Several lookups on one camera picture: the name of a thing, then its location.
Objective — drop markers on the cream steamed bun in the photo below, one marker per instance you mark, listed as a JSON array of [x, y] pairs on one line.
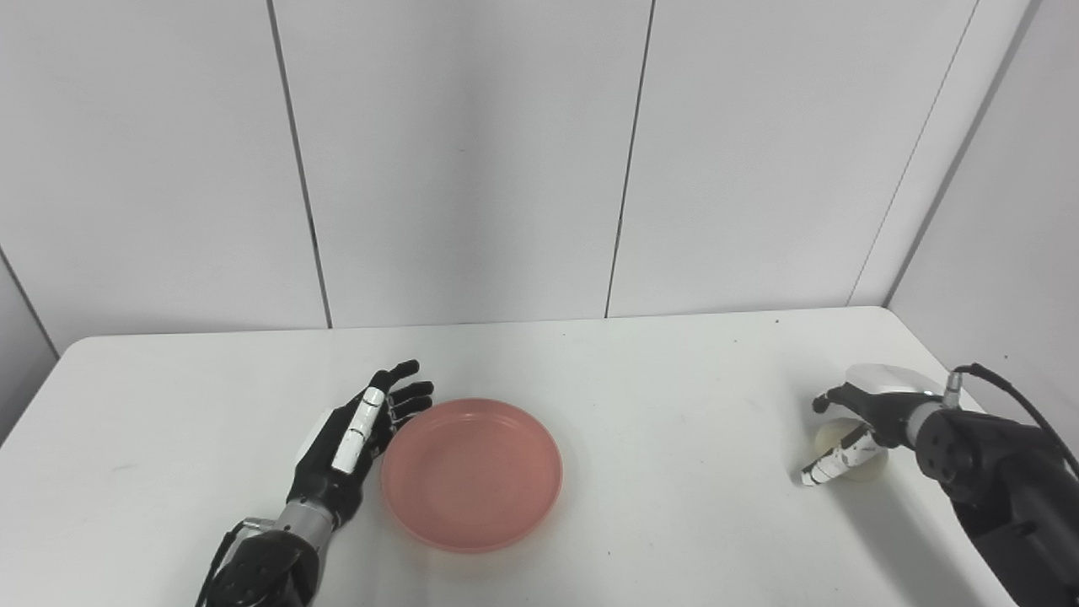
[[834, 437]]

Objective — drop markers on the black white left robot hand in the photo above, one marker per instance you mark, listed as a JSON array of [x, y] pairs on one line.
[[324, 468]]

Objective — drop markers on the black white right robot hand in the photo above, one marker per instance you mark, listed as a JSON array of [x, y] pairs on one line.
[[881, 400]]

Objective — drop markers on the pink round plate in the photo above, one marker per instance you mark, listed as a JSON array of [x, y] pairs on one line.
[[472, 474]]

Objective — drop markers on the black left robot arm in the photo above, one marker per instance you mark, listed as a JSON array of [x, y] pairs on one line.
[[270, 565]]

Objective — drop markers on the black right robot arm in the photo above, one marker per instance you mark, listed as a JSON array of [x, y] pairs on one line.
[[1003, 480]]

